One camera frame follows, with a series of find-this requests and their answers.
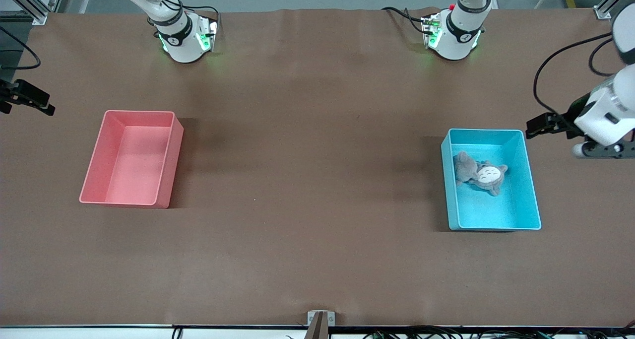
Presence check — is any brown table cover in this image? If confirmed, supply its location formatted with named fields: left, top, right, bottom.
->
left=0, top=6, right=635, bottom=328

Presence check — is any aluminium frame post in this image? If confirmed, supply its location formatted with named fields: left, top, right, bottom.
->
left=595, top=0, right=635, bottom=20
left=0, top=0, right=67, bottom=26

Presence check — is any grey metal bracket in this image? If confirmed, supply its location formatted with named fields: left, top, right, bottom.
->
left=307, top=310, right=336, bottom=327

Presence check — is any grey plush toy white belly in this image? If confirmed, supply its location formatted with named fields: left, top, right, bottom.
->
left=469, top=160, right=509, bottom=197

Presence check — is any pink plastic box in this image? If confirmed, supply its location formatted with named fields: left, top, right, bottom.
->
left=79, top=110, right=185, bottom=209

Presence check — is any silver base connector bracket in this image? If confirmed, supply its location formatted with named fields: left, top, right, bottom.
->
left=195, top=15, right=219, bottom=53
left=421, top=12, right=443, bottom=49

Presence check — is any brown upright bar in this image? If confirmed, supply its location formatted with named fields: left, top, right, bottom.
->
left=304, top=313, right=329, bottom=339

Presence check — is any black arm base cable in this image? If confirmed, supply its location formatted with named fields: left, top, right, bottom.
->
left=381, top=5, right=428, bottom=34
left=147, top=0, right=220, bottom=32

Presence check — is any black cable bundle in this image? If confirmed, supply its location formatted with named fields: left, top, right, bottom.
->
left=362, top=324, right=635, bottom=339

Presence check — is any plain grey plush toy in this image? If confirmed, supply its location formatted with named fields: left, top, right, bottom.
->
left=453, top=151, right=481, bottom=187

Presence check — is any blue plastic box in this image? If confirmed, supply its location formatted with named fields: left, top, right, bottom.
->
left=441, top=128, right=542, bottom=231

